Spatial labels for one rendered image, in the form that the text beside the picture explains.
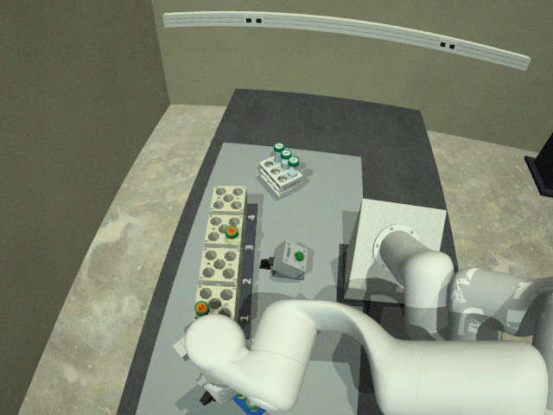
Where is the cream bucket adapter with holes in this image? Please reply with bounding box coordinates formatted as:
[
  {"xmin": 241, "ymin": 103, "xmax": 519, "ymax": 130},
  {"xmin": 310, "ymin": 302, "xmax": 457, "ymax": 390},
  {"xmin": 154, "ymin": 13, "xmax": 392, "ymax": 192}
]
[
  {"xmin": 195, "ymin": 284, "xmax": 239, "ymax": 323},
  {"xmin": 210, "ymin": 186, "xmax": 248, "ymax": 227},
  {"xmin": 199, "ymin": 247, "xmax": 243, "ymax": 297},
  {"xmin": 205, "ymin": 214, "xmax": 245, "ymax": 262}
]

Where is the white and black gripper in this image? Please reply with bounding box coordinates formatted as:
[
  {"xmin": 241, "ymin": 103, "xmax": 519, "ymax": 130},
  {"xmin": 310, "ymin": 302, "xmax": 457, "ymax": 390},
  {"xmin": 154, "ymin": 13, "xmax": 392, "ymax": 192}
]
[{"xmin": 200, "ymin": 384, "xmax": 238, "ymax": 405}]

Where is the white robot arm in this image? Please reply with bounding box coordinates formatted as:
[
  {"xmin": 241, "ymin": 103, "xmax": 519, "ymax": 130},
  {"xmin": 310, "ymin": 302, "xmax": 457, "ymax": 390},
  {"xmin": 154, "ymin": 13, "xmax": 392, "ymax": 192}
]
[{"xmin": 173, "ymin": 224, "xmax": 553, "ymax": 415}]

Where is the blue tube rack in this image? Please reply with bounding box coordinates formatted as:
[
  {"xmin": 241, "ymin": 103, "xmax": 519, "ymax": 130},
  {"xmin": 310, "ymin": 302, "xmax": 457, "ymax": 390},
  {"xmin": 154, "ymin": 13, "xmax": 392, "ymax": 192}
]
[{"xmin": 233, "ymin": 396, "xmax": 266, "ymax": 415}]

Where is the green tube cap with grey dot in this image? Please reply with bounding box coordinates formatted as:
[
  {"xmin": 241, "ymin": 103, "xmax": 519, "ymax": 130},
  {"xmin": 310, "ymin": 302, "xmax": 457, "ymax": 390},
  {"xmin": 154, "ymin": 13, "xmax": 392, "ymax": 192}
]
[{"xmin": 244, "ymin": 397, "xmax": 260, "ymax": 412}]

